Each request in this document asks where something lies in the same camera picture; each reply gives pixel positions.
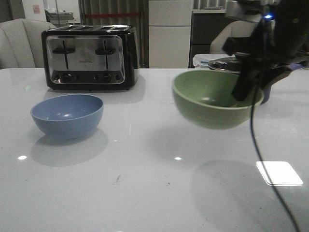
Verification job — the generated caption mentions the metal cart in background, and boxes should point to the metal cart in background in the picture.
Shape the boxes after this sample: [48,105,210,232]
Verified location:
[45,9,74,27]

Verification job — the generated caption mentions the beige chair left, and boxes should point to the beige chair left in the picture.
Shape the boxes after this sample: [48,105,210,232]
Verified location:
[0,18,55,69]

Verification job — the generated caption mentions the glass pot lid blue knob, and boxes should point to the glass pot lid blue knob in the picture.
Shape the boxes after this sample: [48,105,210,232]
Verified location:
[208,57,242,74]

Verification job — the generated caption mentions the blue bowl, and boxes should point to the blue bowl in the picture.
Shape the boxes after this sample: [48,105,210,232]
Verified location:
[30,94,104,139]

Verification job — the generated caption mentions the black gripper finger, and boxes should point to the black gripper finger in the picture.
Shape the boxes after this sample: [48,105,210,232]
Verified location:
[260,66,292,90]
[231,53,263,102]

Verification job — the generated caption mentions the clear plastic food container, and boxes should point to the clear plastic food container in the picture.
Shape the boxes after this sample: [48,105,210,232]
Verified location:
[192,54,234,68]

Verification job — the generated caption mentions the black cable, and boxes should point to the black cable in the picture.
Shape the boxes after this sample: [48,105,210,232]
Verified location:
[249,14,301,232]

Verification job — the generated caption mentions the beige chair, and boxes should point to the beige chair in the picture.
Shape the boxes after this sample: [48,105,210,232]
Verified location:
[210,21,257,54]
[0,18,55,69]

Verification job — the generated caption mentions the green bowl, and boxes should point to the green bowl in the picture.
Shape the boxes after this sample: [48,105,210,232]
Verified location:
[172,69,264,130]

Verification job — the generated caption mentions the white refrigerator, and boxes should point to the white refrigerator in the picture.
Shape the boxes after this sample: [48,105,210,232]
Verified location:
[149,0,193,68]

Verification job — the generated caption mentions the dark kitchen counter cabinet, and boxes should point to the dark kitchen counter cabinet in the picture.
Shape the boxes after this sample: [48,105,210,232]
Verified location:
[188,10,234,68]

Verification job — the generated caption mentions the black silver four-slot toaster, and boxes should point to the black silver four-slot toaster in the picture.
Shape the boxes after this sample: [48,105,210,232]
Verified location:
[42,25,140,91]

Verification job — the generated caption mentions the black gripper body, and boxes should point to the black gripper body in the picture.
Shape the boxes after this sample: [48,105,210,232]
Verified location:
[223,0,309,63]

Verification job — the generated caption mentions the beige chair right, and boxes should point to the beige chair right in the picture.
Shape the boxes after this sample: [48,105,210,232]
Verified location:
[210,21,257,54]

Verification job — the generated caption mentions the dark blue saucepan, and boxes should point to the dark blue saucepan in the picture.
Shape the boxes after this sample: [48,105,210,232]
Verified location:
[261,62,309,104]

